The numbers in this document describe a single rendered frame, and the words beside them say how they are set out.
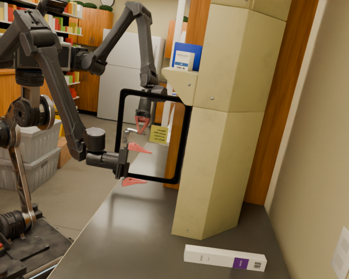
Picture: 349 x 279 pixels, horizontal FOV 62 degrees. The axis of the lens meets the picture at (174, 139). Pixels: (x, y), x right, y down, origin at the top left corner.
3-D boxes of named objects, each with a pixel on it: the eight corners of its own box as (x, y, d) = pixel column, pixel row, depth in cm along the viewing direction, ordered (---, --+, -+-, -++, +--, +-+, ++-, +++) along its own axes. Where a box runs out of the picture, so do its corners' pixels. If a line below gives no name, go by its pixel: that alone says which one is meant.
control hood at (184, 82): (196, 94, 122) (201, 70, 119) (192, 106, 91) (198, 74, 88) (170, 89, 123) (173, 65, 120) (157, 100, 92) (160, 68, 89)
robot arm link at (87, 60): (140, 4, 154) (128, -7, 146) (154, 15, 148) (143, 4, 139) (93, 71, 164) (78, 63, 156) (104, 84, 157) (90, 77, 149)
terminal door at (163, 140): (178, 185, 132) (192, 98, 121) (112, 174, 133) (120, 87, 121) (178, 184, 133) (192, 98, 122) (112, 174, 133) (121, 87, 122)
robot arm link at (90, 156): (90, 158, 100) (83, 167, 95) (89, 141, 96) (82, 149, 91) (109, 162, 99) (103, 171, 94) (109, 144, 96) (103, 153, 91)
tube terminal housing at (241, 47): (233, 204, 133) (274, 27, 112) (240, 248, 102) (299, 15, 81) (179, 194, 135) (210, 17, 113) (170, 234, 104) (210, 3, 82)
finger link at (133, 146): (151, 147, 91) (122, 141, 91) (147, 169, 91) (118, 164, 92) (154, 145, 97) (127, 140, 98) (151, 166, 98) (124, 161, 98)
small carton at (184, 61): (191, 71, 101) (195, 53, 99) (187, 71, 97) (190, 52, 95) (178, 68, 103) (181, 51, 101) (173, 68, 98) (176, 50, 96)
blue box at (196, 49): (199, 70, 116) (203, 46, 113) (198, 71, 106) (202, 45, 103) (174, 66, 116) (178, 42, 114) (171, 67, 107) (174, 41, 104)
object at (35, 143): (62, 147, 335) (63, 119, 326) (31, 166, 277) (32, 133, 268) (28, 141, 338) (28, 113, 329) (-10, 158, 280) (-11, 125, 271)
